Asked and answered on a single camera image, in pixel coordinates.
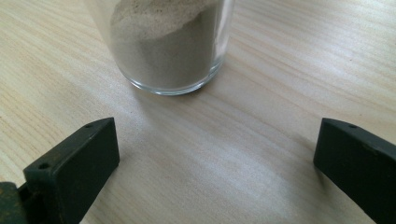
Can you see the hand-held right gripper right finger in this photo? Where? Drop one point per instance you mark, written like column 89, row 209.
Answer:
column 358, row 168

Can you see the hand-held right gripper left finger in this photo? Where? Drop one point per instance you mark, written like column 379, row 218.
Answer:
column 74, row 168

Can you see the white cup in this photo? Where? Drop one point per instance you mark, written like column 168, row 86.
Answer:
column 165, row 53

